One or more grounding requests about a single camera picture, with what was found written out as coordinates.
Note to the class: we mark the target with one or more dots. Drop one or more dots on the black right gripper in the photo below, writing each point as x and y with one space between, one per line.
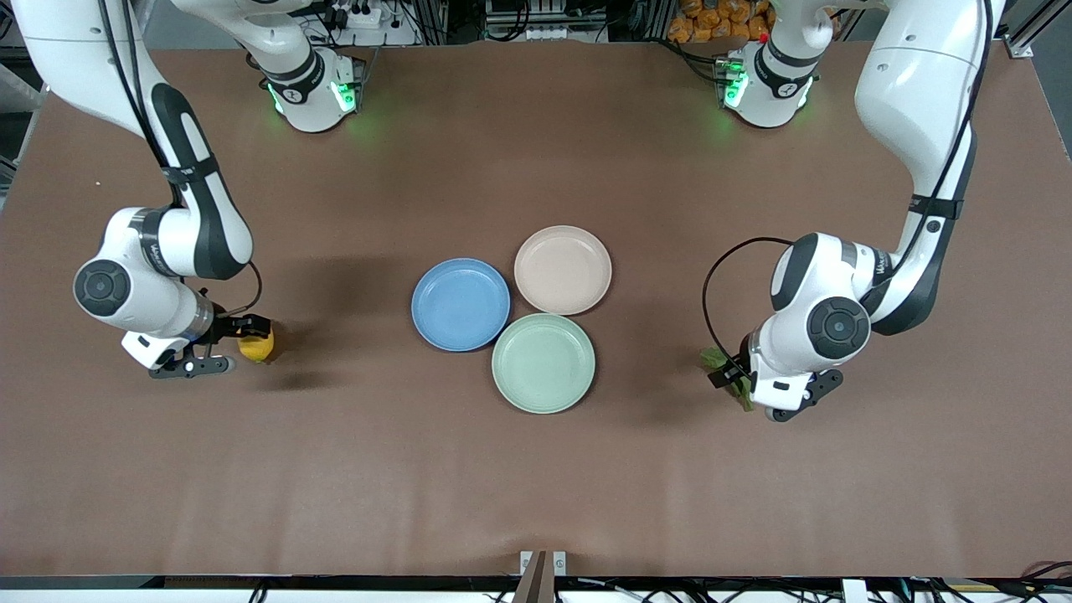
231 327

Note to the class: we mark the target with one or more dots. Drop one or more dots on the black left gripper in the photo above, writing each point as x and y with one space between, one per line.
725 373

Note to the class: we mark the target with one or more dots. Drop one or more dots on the green lettuce leaf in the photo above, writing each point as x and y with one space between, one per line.
712 358

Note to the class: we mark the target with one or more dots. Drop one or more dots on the yellow lemon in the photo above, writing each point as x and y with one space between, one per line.
255 350

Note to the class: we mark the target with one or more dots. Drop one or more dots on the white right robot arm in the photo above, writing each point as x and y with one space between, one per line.
193 234

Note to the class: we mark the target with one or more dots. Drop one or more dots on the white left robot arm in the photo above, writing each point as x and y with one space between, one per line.
913 84

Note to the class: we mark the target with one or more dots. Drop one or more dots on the light green round plate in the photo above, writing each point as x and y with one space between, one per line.
543 363

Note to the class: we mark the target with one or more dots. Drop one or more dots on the beige round plate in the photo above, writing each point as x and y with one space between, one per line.
563 270

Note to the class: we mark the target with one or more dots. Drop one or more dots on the blue round plate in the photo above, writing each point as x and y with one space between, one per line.
461 304

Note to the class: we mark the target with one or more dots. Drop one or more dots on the white tag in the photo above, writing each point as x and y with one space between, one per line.
854 590

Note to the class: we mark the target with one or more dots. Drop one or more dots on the white power strip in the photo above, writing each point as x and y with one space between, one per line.
360 17

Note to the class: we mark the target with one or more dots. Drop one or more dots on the pile of orange fruit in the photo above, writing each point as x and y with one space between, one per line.
712 21

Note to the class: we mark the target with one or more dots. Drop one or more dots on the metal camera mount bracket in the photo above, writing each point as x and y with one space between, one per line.
543 574

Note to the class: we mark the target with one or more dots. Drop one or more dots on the aluminium frame profile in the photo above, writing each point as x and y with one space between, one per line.
1026 38

